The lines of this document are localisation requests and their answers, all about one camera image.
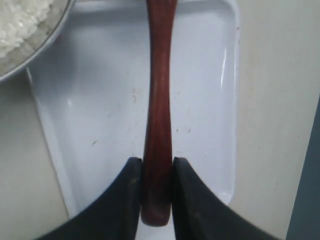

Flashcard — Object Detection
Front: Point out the white rice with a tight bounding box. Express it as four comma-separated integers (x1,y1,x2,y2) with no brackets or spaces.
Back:
0,0,55,59

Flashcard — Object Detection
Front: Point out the steel bowl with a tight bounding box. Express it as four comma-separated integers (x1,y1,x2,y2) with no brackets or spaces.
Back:
0,0,75,81

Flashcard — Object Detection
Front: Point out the white plastic tray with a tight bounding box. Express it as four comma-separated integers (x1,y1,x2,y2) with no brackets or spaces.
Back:
27,0,240,240

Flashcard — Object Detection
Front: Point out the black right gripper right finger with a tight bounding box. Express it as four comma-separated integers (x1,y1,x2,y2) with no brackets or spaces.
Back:
172,157,275,240

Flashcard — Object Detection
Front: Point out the brown wooden spoon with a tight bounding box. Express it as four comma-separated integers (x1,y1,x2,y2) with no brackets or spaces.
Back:
140,0,178,227

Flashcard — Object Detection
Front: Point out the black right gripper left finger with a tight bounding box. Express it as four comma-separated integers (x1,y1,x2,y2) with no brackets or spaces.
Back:
42,157,142,240

